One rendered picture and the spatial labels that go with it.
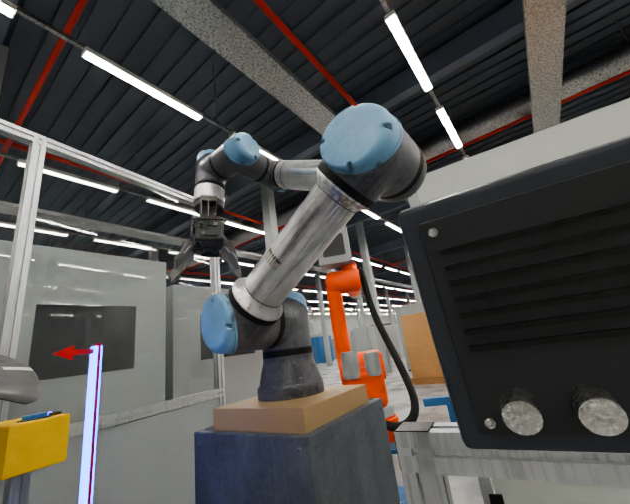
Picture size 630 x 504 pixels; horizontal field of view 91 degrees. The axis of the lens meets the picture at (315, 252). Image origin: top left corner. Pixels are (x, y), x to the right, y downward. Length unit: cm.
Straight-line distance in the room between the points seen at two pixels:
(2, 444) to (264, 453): 50
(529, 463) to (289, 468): 40
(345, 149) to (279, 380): 48
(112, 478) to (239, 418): 90
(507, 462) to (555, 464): 3
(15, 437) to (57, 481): 60
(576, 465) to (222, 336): 50
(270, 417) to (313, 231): 34
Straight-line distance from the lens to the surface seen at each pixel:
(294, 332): 71
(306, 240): 53
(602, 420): 26
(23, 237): 146
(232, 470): 71
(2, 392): 54
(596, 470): 31
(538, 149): 194
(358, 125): 50
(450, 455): 32
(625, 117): 203
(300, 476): 60
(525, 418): 26
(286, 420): 61
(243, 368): 466
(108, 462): 152
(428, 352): 803
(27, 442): 89
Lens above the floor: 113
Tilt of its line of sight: 17 degrees up
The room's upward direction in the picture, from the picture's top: 8 degrees counter-clockwise
